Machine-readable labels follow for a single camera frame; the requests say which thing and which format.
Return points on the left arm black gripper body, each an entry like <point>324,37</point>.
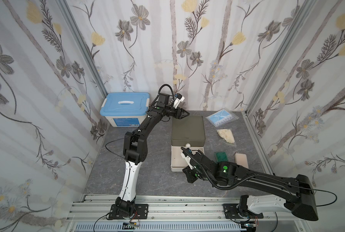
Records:
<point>178,112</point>

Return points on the white drawer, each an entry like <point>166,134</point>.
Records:
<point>178,163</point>

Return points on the olive green drawer cabinet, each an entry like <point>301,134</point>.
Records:
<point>189,130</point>

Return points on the green scouring sponge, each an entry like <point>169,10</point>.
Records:
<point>221,156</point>

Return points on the beige pink sponge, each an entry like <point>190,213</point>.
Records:
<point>241,159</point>

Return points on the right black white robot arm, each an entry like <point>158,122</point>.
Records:
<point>297,192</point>

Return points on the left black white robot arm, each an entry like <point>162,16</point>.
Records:
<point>135,148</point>

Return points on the bag of blue face masks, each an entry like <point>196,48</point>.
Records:
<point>222,117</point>

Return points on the blue lidded storage box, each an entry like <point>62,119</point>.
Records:
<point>125,109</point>

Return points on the bag of cream latex gloves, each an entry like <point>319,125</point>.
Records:
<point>227,137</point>

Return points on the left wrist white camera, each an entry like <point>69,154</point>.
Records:
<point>178,98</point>

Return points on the wrist white camera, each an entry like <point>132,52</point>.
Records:
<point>186,152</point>
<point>178,98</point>

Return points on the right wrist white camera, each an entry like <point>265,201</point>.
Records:
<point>186,152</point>

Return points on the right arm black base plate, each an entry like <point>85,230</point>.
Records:
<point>234,211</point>

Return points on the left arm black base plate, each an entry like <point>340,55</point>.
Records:
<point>138,211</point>

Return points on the white slotted cable duct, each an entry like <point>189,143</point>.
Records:
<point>203,226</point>

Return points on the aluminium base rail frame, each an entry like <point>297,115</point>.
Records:
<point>95,208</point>

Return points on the aluminium corner frame post left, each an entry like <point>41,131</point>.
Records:
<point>85,51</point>

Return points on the aluminium corner frame post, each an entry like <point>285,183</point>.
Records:
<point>291,34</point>
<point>85,51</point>

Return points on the aluminium corner frame post right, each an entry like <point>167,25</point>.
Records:
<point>291,34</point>

